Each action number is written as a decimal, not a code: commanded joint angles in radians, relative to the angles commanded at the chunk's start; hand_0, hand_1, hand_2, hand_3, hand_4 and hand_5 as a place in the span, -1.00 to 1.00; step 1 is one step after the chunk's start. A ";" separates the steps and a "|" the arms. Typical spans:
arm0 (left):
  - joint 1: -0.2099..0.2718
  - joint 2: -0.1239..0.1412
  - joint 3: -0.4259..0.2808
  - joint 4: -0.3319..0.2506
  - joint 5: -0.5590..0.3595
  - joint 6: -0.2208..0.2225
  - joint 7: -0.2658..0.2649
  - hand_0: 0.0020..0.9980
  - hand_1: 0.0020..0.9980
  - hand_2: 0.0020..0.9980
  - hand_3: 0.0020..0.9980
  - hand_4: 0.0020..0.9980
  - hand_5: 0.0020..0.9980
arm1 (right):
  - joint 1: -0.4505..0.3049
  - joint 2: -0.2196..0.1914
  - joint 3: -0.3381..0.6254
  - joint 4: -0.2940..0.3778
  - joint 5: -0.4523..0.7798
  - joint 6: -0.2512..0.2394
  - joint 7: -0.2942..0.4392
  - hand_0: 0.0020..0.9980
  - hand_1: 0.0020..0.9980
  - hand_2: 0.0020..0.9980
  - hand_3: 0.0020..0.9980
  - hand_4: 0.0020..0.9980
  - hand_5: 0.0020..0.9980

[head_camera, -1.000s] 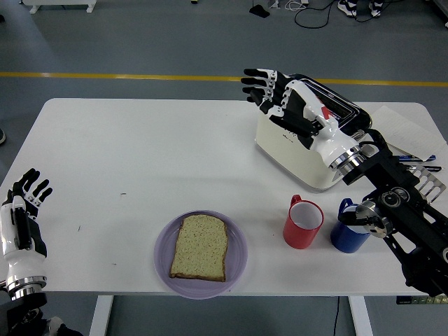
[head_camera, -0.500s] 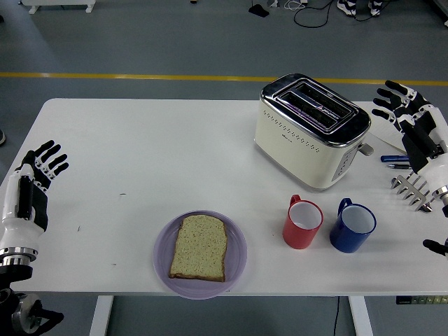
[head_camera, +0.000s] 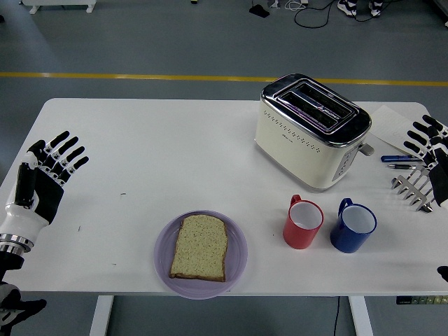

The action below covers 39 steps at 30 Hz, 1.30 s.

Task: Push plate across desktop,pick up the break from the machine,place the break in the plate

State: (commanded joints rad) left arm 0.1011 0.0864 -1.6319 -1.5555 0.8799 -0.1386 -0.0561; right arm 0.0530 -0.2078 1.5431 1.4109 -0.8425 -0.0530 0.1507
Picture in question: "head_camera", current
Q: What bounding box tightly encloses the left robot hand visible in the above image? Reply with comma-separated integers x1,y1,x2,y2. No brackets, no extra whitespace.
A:
0,131,90,246

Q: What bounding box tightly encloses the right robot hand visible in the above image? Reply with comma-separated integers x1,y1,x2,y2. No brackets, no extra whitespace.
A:
402,114,448,211

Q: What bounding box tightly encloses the brown bread slice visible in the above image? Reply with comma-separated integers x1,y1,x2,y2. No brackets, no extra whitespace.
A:
169,214,229,283

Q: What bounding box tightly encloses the purple plastic plate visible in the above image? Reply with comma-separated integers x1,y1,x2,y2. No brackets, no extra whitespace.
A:
153,209,249,300

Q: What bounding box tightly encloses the metal toast rack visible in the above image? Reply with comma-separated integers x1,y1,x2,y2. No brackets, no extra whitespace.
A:
391,166,437,214

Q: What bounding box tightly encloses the black pen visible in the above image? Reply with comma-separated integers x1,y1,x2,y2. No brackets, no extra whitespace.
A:
384,162,422,172

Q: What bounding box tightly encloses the blue pen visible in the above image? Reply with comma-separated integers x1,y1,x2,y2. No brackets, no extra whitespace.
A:
380,154,424,163

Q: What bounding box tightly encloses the white paper sheet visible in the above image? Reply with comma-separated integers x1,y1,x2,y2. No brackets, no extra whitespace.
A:
369,104,426,158

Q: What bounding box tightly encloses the blue enamel mug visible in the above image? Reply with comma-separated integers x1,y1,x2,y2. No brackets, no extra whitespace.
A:
330,197,378,254

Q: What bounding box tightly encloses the table height control panel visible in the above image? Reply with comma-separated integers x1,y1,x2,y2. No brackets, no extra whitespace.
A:
395,295,448,306

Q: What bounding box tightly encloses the white table leg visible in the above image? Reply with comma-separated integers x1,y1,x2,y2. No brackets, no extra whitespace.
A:
89,295,115,336
348,296,374,336

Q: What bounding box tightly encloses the cream and chrome toaster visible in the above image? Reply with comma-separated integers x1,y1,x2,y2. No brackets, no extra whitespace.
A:
254,73,375,193

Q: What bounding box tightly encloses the red enamel mug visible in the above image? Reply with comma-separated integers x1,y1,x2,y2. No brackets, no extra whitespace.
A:
282,194,325,250

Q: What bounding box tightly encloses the person's black white shoe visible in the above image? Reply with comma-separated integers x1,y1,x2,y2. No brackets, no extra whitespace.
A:
336,0,359,18
367,0,384,18

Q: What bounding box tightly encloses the white furniture base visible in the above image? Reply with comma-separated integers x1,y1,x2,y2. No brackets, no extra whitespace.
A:
21,0,97,15

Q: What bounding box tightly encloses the black foot pedal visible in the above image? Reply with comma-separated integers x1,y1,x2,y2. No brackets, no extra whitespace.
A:
248,4,270,19

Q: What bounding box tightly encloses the black cable under table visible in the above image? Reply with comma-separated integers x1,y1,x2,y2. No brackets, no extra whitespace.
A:
330,296,342,336

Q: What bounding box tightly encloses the black floor cable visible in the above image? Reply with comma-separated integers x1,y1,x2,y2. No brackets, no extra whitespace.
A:
293,0,351,28

